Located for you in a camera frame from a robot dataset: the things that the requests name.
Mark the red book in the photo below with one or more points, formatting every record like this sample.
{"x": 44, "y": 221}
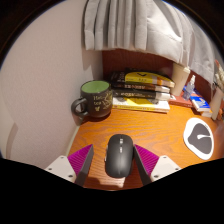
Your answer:
{"x": 180, "y": 101}

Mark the white curtain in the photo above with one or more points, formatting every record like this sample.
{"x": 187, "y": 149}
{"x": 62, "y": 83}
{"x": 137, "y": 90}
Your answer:
{"x": 140, "y": 26}

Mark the black computer mouse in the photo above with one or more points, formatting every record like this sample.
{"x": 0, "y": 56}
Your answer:
{"x": 119, "y": 156}

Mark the white and grey mouse pad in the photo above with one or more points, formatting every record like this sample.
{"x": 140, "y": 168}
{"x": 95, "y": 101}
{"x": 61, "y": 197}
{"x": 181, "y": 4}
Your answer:
{"x": 200, "y": 138}

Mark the dark mug with green inside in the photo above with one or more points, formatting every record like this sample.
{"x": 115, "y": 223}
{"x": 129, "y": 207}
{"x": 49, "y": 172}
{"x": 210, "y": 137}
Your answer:
{"x": 96, "y": 100}

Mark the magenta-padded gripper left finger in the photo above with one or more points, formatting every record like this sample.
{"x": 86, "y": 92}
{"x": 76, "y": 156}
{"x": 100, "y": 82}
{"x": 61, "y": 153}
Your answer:
{"x": 80, "y": 160}

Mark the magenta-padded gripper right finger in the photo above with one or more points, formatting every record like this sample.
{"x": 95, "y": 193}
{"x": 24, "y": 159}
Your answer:
{"x": 146, "y": 160}

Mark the yellow and black book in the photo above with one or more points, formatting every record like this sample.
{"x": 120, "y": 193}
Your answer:
{"x": 146, "y": 77}

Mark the yellow and white book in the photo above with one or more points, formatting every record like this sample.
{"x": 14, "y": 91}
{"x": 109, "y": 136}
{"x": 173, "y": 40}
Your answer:
{"x": 140, "y": 104}

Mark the white pitcher vase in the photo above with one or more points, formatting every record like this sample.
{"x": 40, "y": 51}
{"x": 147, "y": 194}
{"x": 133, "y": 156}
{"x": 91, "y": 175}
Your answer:
{"x": 216, "y": 103}

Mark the orange book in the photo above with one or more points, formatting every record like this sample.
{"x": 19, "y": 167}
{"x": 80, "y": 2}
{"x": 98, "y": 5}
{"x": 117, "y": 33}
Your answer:
{"x": 207, "y": 113}

